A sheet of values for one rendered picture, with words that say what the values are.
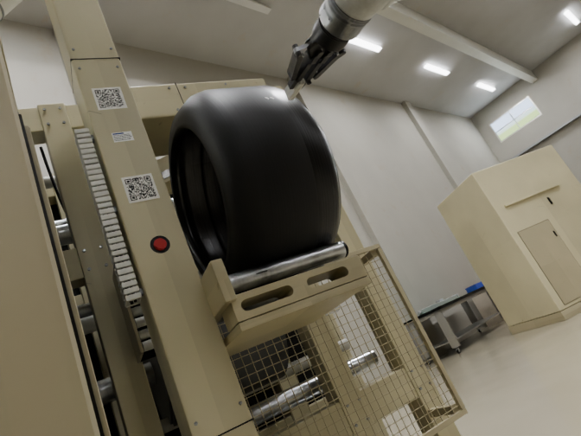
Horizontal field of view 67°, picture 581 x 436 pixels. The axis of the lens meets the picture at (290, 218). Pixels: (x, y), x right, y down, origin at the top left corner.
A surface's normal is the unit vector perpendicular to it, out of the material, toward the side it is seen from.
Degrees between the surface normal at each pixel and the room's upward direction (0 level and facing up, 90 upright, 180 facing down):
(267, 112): 79
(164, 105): 90
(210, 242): 87
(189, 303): 90
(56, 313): 90
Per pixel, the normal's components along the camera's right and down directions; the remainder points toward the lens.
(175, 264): 0.35, -0.47
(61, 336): 0.65, -0.51
